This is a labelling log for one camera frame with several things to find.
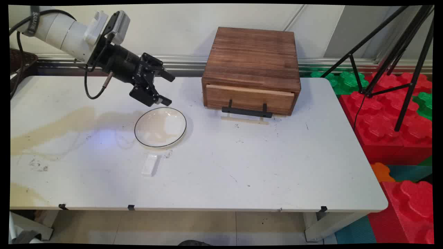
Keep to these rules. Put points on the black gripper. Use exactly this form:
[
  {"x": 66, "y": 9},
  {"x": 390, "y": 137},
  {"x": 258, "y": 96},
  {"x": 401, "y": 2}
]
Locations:
[{"x": 121, "y": 64}]

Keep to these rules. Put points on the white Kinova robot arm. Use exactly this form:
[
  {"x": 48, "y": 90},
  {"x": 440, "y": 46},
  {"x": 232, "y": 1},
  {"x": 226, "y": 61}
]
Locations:
[{"x": 59, "y": 31}]

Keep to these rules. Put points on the white bowl with black rim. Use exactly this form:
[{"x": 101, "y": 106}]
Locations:
[{"x": 160, "y": 127}]

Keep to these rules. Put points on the white vented wrist module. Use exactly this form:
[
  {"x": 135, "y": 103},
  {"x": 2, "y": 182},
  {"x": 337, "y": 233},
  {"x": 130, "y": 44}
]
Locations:
[{"x": 95, "y": 29}]

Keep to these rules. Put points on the white rectangular block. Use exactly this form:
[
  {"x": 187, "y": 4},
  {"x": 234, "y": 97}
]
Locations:
[{"x": 151, "y": 165}]

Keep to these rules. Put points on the dark wooden drawer cabinet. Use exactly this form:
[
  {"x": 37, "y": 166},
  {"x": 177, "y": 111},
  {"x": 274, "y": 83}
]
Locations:
[{"x": 252, "y": 55}]

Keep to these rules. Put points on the brown wicker basket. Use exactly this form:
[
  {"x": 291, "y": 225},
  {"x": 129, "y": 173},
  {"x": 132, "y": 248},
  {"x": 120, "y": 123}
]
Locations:
[{"x": 20, "y": 60}]

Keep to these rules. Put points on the dark grey floor object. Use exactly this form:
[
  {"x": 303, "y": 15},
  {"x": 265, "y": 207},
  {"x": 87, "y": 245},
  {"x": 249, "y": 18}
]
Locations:
[{"x": 193, "y": 242}]

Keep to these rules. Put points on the white table leg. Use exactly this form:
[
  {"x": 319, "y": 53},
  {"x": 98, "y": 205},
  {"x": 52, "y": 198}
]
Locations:
[
  {"x": 31, "y": 224},
  {"x": 328, "y": 224}
]

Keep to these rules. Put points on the wide green foam block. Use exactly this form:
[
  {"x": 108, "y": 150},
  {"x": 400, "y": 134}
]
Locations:
[{"x": 346, "y": 81}]

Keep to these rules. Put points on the orange foam piece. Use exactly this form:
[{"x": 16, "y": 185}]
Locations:
[{"x": 380, "y": 172}]

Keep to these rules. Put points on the small green foam block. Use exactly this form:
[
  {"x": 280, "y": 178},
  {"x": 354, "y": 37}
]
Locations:
[{"x": 425, "y": 103}]

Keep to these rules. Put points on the teal foam mat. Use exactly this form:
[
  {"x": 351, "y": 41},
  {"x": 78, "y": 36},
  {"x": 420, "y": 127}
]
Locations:
[{"x": 412, "y": 172}]

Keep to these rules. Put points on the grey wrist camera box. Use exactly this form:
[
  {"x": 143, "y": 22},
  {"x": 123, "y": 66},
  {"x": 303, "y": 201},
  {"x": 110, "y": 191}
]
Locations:
[{"x": 120, "y": 26}]

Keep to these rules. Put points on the aluminium wall rail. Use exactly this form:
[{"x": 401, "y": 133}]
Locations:
[{"x": 311, "y": 63}]

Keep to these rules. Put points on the black camera tripod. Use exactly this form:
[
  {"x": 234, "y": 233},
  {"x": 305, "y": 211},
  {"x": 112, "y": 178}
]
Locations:
[{"x": 417, "y": 69}]

